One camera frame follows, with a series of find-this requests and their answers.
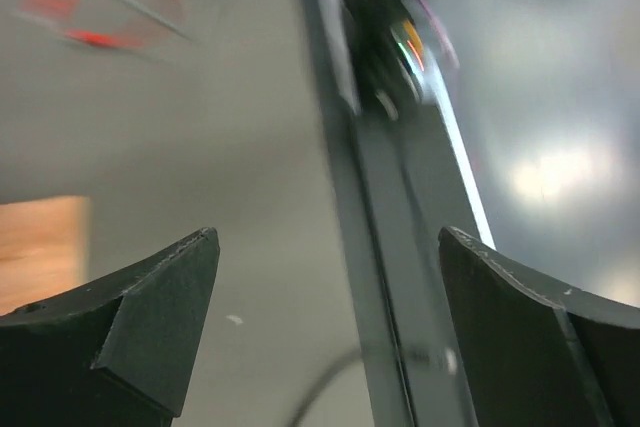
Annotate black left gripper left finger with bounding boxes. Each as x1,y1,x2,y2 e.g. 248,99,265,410
1,228,220,427

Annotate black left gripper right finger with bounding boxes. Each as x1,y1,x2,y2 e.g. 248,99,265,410
439,228,639,426

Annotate slotted cable duct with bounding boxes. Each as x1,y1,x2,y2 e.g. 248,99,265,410
425,63,496,249

